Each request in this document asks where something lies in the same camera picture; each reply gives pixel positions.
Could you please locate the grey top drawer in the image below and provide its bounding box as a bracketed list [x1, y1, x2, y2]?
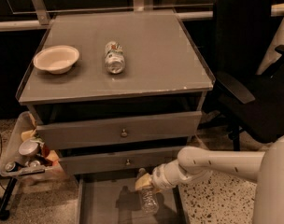
[37, 111, 202, 149]

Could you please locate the white paper bowl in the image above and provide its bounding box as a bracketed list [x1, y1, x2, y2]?
[33, 45, 79, 75]

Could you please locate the grey middle drawer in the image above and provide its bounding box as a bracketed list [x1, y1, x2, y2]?
[59, 146, 183, 175]

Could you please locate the metal railing bar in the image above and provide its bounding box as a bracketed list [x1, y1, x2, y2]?
[0, 3, 284, 33]

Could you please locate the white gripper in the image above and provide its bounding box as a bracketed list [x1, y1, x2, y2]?
[135, 160, 188, 194]

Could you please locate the clear plastic water bottle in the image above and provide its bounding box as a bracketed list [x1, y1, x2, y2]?
[135, 167, 160, 216]

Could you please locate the grey drawer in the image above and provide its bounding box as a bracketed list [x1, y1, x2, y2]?
[37, 111, 202, 149]
[59, 146, 183, 175]
[76, 169, 190, 224]

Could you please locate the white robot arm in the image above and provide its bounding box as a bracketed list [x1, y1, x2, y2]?
[135, 135, 284, 224]

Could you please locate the grey drawer cabinet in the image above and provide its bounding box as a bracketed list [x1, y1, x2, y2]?
[15, 9, 217, 179]

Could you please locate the green label soda can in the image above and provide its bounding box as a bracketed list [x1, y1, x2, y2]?
[105, 41, 125, 75]

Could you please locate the silver can in bin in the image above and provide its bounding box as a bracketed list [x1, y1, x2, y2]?
[19, 139, 39, 157]

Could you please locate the black office chair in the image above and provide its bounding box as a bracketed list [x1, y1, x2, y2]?
[203, 0, 284, 151]

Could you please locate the black stand leg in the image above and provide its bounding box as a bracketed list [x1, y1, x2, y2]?
[0, 177, 17, 221]

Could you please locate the grey bottom drawer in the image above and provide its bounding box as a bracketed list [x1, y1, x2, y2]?
[76, 169, 190, 224]

